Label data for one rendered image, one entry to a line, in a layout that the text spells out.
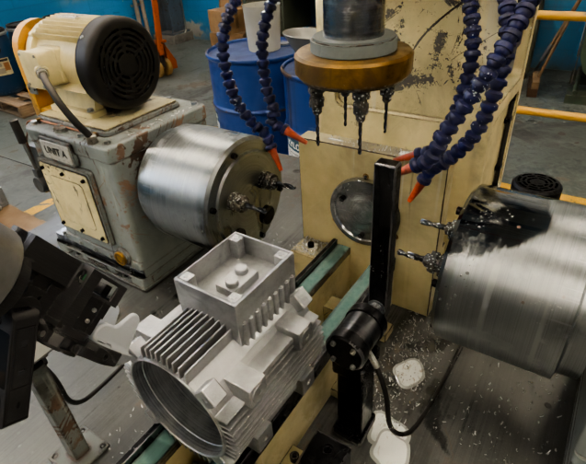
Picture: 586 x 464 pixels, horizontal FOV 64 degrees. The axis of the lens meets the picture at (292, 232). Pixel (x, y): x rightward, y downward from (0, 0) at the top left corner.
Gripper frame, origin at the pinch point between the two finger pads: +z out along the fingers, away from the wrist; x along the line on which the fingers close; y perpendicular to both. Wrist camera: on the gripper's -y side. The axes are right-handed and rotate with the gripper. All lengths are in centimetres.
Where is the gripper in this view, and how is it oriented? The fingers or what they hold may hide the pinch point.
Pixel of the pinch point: (119, 359)
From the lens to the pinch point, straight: 61.1
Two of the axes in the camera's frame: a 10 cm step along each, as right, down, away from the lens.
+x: -8.4, -2.7, 4.8
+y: 4.4, -8.4, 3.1
